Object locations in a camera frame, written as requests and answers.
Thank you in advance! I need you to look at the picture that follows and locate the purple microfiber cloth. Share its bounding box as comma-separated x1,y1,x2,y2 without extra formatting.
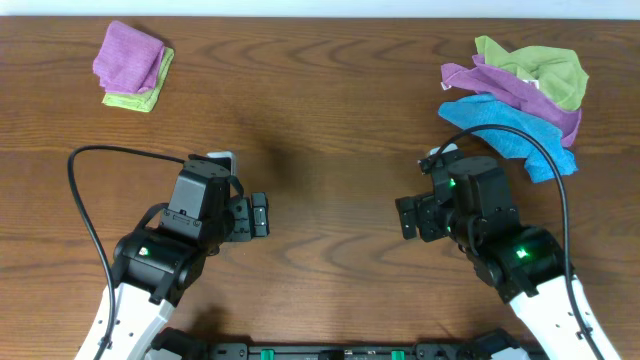
93,21,165,95

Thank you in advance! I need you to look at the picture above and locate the crumpled blue cloth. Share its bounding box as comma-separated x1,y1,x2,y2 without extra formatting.
437,93,579,184

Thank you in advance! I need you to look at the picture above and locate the folded light green cloth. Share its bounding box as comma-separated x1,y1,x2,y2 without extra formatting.
102,47,175,113

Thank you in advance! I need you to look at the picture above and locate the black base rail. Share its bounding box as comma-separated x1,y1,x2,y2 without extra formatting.
144,327,551,360

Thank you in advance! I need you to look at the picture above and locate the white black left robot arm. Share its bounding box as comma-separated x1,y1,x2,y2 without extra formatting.
76,191,269,359

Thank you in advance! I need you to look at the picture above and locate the crumpled purple cloth in pile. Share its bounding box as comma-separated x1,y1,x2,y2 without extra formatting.
441,54,582,147

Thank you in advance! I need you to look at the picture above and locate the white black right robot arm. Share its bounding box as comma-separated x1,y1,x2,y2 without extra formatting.
395,193,619,359

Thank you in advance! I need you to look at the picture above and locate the crumpled green cloth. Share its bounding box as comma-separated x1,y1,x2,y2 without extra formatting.
475,35,589,111

